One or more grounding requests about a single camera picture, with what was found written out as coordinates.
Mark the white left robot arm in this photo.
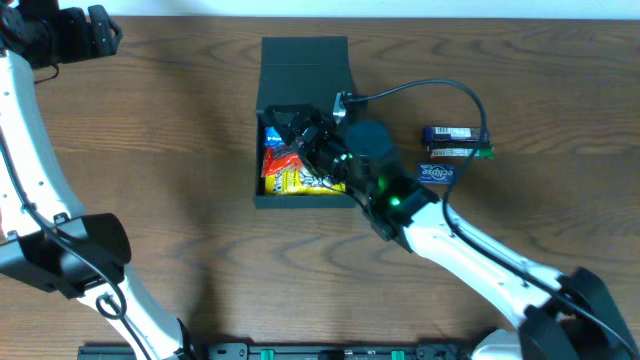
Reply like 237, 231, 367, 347
1, 1, 207, 359

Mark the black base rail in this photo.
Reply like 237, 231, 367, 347
77, 341, 501, 360

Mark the red snack bag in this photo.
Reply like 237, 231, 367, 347
262, 145, 303, 177

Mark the blue Oreo cookie pack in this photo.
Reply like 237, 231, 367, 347
263, 126, 283, 147

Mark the black gift box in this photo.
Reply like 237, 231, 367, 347
253, 36, 356, 209

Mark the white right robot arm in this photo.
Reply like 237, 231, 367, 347
262, 104, 639, 359

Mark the green and white candy bar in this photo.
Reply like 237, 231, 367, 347
429, 146, 495, 159

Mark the yellow sunflower seed bag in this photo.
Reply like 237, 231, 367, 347
264, 167, 346, 196

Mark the blue Eclipse gum pack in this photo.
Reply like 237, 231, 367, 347
418, 163, 456, 185

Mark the dark blue candy bar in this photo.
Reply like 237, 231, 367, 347
422, 126, 490, 145

